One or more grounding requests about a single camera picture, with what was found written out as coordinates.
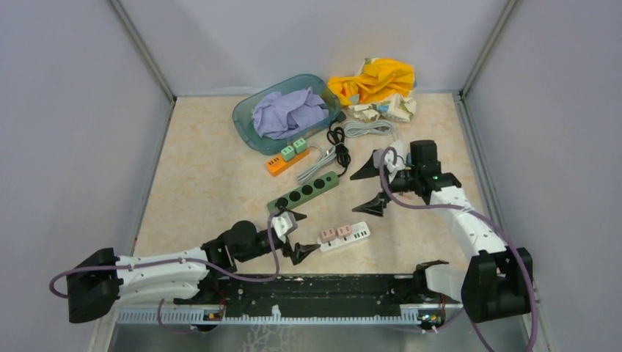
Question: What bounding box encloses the black cable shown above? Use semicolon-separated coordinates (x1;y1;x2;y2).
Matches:
326;110;352;178

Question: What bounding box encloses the green power strip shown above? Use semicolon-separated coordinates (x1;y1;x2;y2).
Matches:
266;172;340;212

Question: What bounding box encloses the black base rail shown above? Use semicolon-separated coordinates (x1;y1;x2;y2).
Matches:
172;273;463;326

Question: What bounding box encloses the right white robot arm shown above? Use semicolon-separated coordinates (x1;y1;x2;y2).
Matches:
350;140;535;323

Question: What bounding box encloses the yellow cloth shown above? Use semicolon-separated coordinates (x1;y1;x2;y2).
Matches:
326;58;416;106

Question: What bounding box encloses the green charger plug left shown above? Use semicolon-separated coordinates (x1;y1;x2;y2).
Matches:
280;145;296;162

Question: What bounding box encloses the teal plastic basin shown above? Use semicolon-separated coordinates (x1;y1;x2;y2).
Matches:
233;74;341;155

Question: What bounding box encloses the grey cable of white strip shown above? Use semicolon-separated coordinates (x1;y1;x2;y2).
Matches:
342;120;404;144

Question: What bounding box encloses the green charger plug right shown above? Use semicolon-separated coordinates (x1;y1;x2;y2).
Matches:
292;138;307;155

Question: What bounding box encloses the purple cloth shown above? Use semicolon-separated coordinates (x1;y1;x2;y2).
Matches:
252;87;329;140

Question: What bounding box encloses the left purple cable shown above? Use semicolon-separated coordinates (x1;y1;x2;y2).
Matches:
48;211;283;336

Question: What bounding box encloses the orange power strip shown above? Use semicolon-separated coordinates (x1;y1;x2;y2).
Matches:
266;148;309;177

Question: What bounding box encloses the cream dinosaur print cloth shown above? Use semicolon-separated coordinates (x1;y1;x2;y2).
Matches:
344;87;417;122

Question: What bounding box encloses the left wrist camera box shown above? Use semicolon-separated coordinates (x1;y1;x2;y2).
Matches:
271;216;298;241

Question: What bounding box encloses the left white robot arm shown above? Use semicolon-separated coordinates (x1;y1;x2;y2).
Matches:
49;208;320;324

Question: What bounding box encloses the green charger plug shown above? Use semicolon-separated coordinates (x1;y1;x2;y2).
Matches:
292;138;307;155
280;145;296;162

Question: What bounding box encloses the grey cable of green strip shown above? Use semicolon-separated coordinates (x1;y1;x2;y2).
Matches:
296;144;339;186

